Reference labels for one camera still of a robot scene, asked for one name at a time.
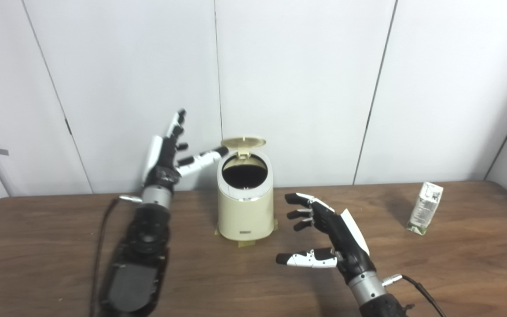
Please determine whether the white and black right hand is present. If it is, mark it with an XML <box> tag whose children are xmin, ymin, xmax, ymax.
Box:
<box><xmin>276</xmin><ymin>192</ymin><xmax>375</xmax><ymax>284</ymax></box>

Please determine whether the white and black left hand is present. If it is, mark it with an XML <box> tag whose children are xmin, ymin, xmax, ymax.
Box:
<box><xmin>143</xmin><ymin>109</ymin><xmax>229</xmax><ymax>194</ymax></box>

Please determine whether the cream-colored round bin lid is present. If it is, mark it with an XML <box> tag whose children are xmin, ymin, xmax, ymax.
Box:
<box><xmin>221</xmin><ymin>136</ymin><xmax>266</xmax><ymax>159</ymax></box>

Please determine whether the white and green milk carton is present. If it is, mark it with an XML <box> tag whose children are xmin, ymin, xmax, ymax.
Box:
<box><xmin>407</xmin><ymin>182</ymin><xmax>444</xmax><ymax>236</ymax></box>

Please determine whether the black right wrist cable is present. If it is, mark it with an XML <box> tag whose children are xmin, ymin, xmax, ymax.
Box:
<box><xmin>381</xmin><ymin>274</ymin><xmax>448</xmax><ymax>317</ymax></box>

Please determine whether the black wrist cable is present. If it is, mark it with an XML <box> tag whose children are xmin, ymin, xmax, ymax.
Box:
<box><xmin>381</xmin><ymin>274</ymin><xmax>448</xmax><ymax>317</ymax></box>
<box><xmin>90</xmin><ymin>195</ymin><xmax>143</xmax><ymax>317</ymax></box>

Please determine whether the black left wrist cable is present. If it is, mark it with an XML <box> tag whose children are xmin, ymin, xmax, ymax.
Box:
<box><xmin>90</xmin><ymin>195</ymin><xmax>143</xmax><ymax>317</ymax></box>

